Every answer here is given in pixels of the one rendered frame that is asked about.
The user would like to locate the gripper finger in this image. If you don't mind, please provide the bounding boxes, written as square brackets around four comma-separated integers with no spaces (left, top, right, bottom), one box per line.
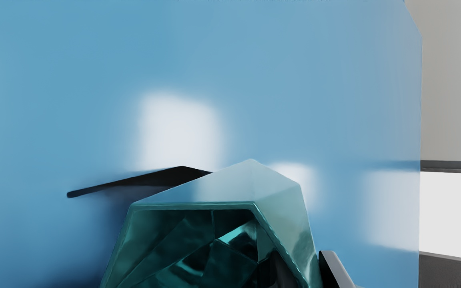
[319,250,357,288]

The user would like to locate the teal faceted mug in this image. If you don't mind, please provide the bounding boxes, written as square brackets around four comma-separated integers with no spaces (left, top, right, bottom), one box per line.
[100,159,324,288]

